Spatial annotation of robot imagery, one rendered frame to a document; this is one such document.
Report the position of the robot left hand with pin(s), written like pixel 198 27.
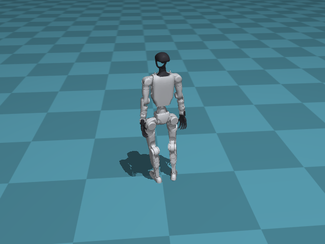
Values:
pixel 142 123

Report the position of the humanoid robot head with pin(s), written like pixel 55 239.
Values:
pixel 163 58

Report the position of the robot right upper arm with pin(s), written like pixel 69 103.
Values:
pixel 178 86

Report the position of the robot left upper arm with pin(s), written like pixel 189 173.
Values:
pixel 146 82

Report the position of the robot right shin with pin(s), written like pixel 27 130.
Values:
pixel 173 158

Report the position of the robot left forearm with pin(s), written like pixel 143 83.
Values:
pixel 143 112

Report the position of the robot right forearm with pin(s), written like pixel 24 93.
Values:
pixel 181 106

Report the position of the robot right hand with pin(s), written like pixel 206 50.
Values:
pixel 182 120

